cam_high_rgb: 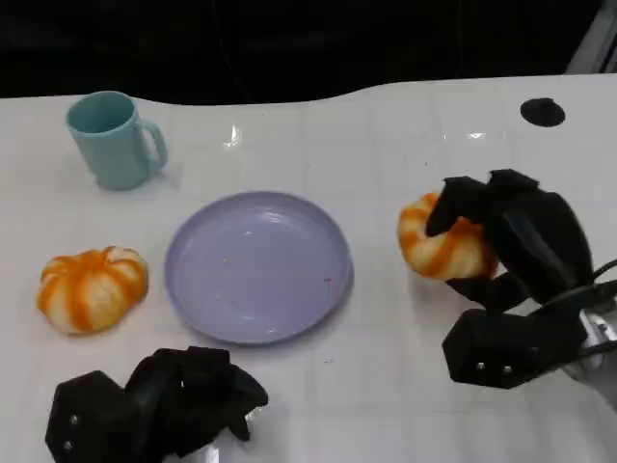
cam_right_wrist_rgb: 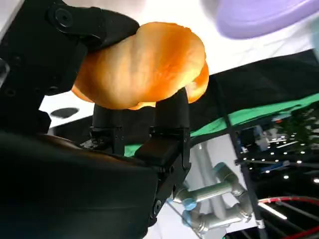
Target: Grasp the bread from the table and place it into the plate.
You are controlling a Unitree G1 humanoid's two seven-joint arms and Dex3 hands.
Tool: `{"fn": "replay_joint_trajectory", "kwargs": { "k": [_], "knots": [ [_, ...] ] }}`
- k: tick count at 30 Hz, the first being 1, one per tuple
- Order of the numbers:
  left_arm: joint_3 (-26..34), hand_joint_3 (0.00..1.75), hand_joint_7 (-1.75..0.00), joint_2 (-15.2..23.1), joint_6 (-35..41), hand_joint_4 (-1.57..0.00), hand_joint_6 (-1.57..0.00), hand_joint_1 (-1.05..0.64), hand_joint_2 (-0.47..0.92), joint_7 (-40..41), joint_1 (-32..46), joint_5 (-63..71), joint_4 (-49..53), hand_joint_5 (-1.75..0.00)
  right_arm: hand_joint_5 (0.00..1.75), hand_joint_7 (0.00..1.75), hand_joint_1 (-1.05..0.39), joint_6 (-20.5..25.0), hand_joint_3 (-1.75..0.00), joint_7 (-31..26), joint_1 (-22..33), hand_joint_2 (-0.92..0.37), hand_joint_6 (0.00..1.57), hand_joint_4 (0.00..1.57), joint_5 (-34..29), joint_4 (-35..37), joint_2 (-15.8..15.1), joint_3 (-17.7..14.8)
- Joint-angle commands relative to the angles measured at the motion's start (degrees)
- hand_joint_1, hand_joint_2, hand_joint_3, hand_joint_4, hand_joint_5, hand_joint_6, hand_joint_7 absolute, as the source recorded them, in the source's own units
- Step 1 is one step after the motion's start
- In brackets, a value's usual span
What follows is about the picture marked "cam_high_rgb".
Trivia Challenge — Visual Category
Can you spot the pale green mug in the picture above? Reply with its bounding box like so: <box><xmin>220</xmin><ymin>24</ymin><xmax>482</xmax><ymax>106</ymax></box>
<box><xmin>66</xmin><ymin>91</ymin><xmax>169</xmax><ymax>192</ymax></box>

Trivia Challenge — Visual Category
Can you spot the lilac plate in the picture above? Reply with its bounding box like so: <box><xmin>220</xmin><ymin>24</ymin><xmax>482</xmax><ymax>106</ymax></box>
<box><xmin>164</xmin><ymin>190</ymin><xmax>356</xmax><ymax>346</ymax></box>

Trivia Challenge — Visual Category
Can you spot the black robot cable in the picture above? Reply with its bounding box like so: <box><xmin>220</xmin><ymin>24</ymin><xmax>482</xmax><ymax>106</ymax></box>
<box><xmin>544</xmin><ymin>259</ymin><xmax>617</xmax><ymax>313</ymax></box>

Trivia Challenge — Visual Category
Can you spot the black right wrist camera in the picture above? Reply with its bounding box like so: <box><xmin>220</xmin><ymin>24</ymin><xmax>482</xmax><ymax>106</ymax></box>
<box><xmin>442</xmin><ymin>308</ymin><xmax>587</xmax><ymax>391</ymax></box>

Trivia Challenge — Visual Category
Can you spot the orange and white bread roll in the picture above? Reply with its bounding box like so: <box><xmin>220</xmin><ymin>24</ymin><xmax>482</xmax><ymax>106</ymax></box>
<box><xmin>397</xmin><ymin>192</ymin><xmax>502</xmax><ymax>281</ymax></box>
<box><xmin>37</xmin><ymin>245</ymin><xmax>149</xmax><ymax>337</ymax></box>

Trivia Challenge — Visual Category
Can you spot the black table grommet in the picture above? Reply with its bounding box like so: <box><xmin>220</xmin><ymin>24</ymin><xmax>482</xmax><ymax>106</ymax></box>
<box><xmin>520</xmin><ymin>97</ymin><xmax>566</xmax><ymax>128</ymax></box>

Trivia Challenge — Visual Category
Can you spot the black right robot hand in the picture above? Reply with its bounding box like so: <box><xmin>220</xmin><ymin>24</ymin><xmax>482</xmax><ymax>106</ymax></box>
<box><xmin>426</xmin><ymin>168</ymin><xmax>594</xmax><ymax>315</ymax></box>

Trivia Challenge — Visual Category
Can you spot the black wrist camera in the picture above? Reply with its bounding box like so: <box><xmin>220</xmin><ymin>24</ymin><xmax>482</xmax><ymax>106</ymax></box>
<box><xmin>442</xmin><ymin>308</ymin><xmax>587</xmax><ymax>391</ymax></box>
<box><xmin>44</xmin><ymin>369</ymin><xmax>141</xmax><ymax>463</ymax></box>

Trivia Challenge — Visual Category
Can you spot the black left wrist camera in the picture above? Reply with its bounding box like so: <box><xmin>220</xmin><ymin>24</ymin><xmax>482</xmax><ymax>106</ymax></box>
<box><xmin>44</xmin><ymin>369</ymin><xmax>141</xmax><ymax>463</ymax></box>

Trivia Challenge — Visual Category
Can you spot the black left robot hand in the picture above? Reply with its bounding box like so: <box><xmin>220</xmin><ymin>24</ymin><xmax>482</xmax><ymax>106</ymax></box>
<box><xmin>124</xmin><ymin>345</ymin><xmax>269</xmax><ymax>460</ymax></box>

